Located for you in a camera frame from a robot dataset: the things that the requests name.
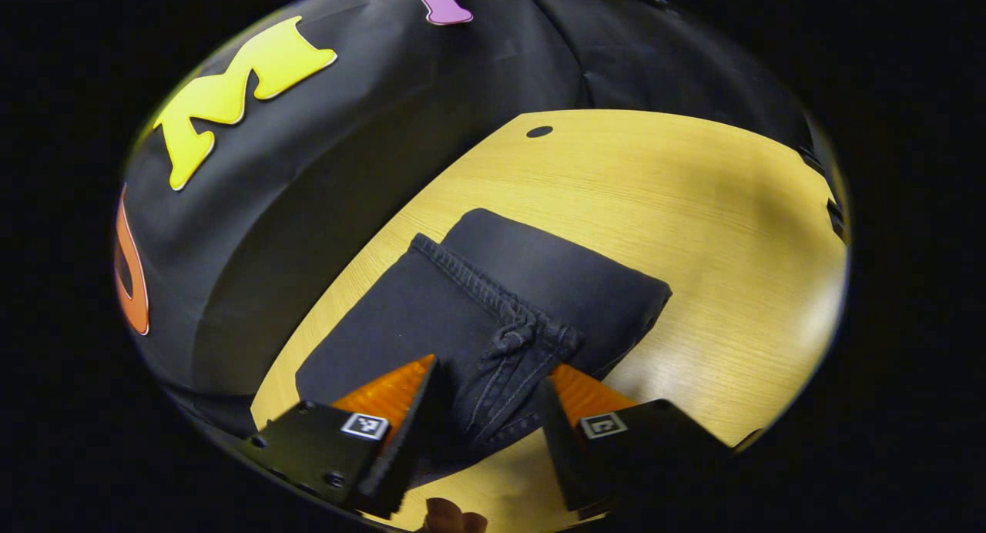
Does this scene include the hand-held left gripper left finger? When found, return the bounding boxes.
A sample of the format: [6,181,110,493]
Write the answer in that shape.
[241,354,453,518]

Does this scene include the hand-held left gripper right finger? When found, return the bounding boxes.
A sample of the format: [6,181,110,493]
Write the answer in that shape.
[537,363,734,515]

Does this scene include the black jeans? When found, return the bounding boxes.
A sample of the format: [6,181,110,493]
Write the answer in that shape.
[295,207,673,476]

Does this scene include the black backdrop cloth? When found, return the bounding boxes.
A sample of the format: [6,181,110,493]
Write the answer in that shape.
[116,0,817,441]

